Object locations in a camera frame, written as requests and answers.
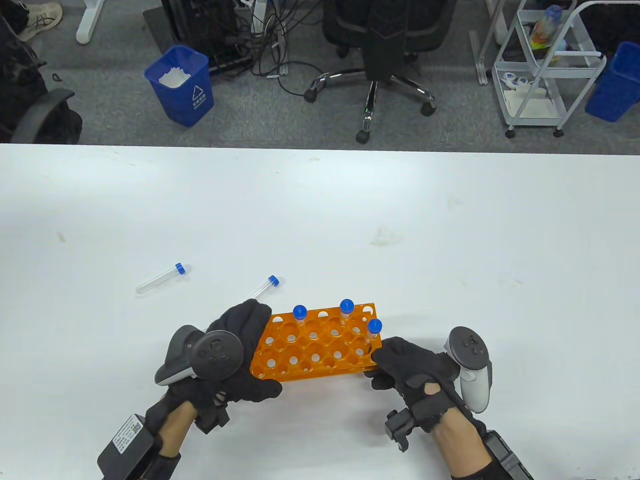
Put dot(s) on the person's left hand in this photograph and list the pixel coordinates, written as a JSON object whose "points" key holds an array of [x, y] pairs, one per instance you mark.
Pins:
{"points": [[247, 320]]}

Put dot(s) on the person's right hand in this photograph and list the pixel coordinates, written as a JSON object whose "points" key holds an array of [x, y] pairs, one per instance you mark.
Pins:
{"points": [[415, 370]]}

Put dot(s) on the blue-capped clear test tube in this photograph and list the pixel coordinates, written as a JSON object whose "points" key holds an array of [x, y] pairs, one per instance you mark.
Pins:
{"points": [[272, 281], [160, 280], [346, 304], [374, 326], [299, 311]]}

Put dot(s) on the orange test tube rack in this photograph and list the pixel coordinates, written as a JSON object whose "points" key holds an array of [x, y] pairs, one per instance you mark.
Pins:
{"points": [[300, 376]]}

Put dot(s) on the person's right forearm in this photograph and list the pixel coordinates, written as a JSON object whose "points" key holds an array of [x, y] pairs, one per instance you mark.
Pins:
{"points": [[460, 445]]}

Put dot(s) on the grey and black handheld controller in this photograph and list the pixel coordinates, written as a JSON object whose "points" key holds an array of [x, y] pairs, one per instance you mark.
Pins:
{"points": [[217, 352], [472, 385]]}

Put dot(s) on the black labelled wrist box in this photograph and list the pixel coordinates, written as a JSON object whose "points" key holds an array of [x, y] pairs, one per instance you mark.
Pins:
{"points": [[125, 445]]}

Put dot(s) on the blue bin with white symbol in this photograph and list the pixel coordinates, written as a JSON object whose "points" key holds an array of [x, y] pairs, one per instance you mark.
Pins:
{"points": [[185, 100]]}

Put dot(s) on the white crumpled paper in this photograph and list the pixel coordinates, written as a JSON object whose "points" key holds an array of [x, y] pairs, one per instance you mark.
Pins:
{"points": [[174, 79]]}

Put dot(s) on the white desk foot bar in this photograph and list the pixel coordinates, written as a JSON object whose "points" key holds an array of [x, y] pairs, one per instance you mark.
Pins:
{"points": [[282, 50]]}

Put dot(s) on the white sheet on cart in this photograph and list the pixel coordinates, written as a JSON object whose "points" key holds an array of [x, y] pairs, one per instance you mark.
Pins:
{"points": [[535, 106]]}

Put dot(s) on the black computer tower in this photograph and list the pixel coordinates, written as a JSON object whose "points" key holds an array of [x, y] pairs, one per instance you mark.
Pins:
{"points": [[200, 25]]}

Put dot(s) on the white power strip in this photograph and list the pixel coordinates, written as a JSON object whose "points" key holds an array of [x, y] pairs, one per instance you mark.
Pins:
{"points": [[258, 15]]}

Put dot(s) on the dark floor board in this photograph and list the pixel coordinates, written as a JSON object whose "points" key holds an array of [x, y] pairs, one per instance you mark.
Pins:
{"points": [[157, 27]]}

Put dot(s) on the black swivel office chair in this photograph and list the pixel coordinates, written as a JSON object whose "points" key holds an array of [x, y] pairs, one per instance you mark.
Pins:
{"points": [[385, 45]]}

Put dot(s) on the white tape rolls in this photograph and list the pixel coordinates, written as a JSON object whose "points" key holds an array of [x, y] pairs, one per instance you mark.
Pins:
{"points": [[510, 77]]}

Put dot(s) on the black armrest chair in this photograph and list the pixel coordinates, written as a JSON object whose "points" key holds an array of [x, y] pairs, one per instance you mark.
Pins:
{"points": [[25, 90]]}

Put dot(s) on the white desk leg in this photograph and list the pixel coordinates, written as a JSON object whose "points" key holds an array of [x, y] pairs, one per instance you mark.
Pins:
{"points": [[89, 25], [479, 55]]}

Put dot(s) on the white wheeled cart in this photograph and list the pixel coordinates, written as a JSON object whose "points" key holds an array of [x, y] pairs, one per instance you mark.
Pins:
{"points": [[570, 71]]}

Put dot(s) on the plain blue bin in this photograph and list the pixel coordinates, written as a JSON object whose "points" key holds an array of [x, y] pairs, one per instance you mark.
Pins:
{"points": [[615, 85]]}

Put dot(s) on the colourful plastic bottle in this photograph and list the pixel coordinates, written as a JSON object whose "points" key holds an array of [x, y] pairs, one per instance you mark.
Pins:
{"points": [[545, 25]]}

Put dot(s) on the black glove bracket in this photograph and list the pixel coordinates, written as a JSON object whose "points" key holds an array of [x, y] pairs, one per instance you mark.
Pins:
{"points": [[212, 419], [399, 429]]}

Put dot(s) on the black lattice wrist mount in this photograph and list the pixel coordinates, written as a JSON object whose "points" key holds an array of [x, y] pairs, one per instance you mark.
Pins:
{"points": [[507, 460]]}

